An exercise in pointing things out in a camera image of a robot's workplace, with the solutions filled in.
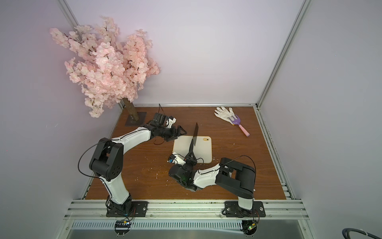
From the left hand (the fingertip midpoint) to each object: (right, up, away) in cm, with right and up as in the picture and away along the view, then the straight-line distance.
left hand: (183, 134), depth 90 cm
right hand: (+6, -9, -4) cm, 12 cm away
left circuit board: (-29, -44, -18) cm, 56 cm away
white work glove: (+30, +13, +24) cm, 41 cm away
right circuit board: (+33, -42, -20) cm, 58 cm away
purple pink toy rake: (+38, +8, +17) cm, 43 cm away
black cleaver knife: (+7, -4, +3) cm, 8 cm away
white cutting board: (-2, -8, +5) cm, 10 cm away
